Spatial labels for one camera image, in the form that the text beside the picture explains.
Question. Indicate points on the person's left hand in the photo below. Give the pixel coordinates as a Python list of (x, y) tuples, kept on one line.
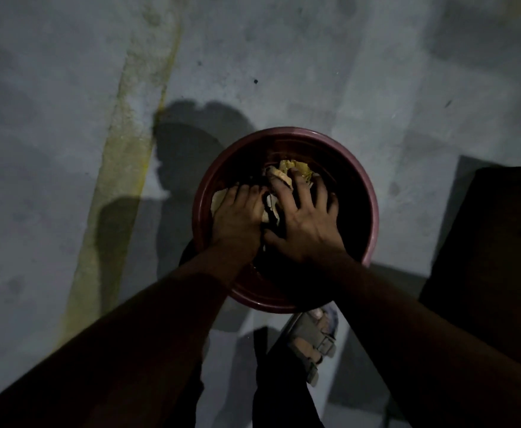
[(238, 227)]

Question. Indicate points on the person's right hand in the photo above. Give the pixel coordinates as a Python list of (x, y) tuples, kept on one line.
[(309, 231)]

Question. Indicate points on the pink round object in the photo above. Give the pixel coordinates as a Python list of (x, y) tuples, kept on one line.
[(225, 160)]

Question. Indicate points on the pile of cardboard and paper scraps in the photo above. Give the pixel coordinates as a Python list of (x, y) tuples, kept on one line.
[(287, 167)]

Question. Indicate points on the person's right forearm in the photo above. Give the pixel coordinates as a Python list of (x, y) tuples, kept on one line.
[(443, 347)]

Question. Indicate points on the person's left forearm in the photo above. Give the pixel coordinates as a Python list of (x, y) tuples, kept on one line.
[(109, 352)]

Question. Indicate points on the person's dark clothing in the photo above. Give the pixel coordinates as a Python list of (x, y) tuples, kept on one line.
[(283, 396)]

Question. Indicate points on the grey sandal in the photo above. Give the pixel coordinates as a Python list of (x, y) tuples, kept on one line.
[(316, 340)]

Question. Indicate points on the dark printed cardboard box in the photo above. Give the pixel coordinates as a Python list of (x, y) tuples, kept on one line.
[(496, 262)]

